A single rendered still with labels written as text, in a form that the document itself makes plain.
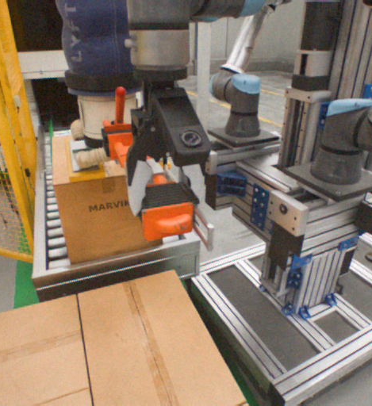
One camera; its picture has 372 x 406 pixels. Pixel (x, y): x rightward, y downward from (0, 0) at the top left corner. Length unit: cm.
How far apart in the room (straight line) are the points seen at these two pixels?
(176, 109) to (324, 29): 87
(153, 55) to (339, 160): 74
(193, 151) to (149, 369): 83
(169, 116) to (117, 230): 100
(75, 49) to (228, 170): 76
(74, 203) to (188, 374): 71
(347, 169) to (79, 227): 96
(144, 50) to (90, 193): 90
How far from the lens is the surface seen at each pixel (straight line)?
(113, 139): 77
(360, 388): 187
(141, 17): 42
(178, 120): 40
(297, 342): 165
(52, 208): 198
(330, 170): 104
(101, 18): 92
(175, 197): 49
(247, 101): 137
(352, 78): 124
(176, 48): 42
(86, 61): 94
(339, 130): 102
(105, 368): 112
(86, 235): 136
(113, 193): 128
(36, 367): 118
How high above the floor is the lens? 145
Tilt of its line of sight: 29 degrees down
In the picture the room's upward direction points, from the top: straight up
